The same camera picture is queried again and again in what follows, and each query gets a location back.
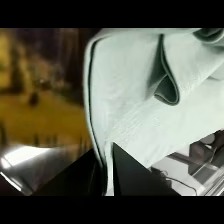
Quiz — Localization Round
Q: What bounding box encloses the pale green shirt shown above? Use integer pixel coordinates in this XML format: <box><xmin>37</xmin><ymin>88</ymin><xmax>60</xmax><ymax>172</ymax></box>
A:
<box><xmin>83</xmin><ymin>28</ymin><xmax>224</xmax><ymax>197</ymax></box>

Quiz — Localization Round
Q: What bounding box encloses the silver frame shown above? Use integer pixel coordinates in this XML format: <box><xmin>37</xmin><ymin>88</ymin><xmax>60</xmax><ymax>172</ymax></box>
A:
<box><xmin>150</xmin><ymin>151</ymin><xmax>224</xmax><ymax>197</ymax></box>

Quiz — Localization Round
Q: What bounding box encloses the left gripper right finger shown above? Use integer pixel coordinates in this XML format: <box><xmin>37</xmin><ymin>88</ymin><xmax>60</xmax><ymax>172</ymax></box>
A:
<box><xmin>112</xmin><ymin>142</ymin><xmax>178</xmax><ymax>197</ymax></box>

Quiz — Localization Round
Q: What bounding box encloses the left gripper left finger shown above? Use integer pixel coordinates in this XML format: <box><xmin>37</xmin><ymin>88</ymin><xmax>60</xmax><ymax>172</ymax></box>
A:
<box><xmin>34</xmin><ymin>148</ymin><xmax>105</xmax><ymax>197</ymax></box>

